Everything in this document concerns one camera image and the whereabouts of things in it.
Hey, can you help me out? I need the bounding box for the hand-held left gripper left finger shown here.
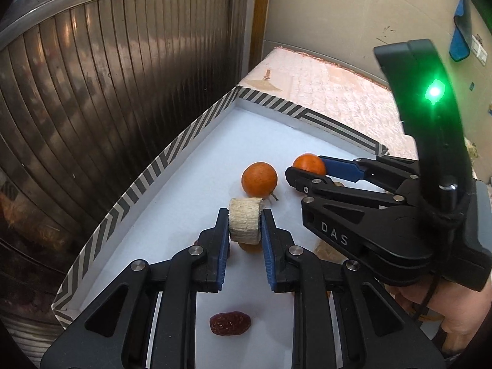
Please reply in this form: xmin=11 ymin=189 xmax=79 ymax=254
xmin=40 ymin=208 xmax=231 ymax=369

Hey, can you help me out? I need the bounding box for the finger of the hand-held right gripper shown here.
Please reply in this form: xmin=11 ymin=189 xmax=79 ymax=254
xmin=285 ymin=166 xmax=409 ymax=209
xmin=319 ymin=156 xmax=419 ymax=185

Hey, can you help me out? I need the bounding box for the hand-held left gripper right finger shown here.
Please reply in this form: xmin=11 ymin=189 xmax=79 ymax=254
xmin=262 ymin=208 xmax=446 ymax=369

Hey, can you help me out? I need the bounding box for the white tray with striped rim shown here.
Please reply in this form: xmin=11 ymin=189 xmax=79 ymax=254
xmin=51 ymin=85 xmax=391 ymax=369

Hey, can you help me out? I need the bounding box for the person's right hand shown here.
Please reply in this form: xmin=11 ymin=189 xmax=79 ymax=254
xmin=384 ymin=277 xmax=490 ymax=354

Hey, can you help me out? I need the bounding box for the pink quilted bed cover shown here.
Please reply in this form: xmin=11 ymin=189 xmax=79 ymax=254
xmin=238 ymin=46 xmax=492 ymax=185

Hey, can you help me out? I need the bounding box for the blue hanging cloth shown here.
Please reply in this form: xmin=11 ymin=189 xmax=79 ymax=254
xmin=449 ymin=0 xmax=472 ymax=62

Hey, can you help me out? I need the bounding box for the metal roller shutter door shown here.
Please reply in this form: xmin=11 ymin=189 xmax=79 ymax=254
xmin=0 ymin=0 xmax=254 ymax=339

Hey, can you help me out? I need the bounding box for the wooden door frame strip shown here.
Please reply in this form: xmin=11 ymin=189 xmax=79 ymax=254
xmin=250 ymin=0 xmax=273 ymax=70

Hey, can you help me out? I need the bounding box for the white wall switch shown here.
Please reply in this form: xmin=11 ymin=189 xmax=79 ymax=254
xmin=472 ymin=34 xmax=488 ymax=66

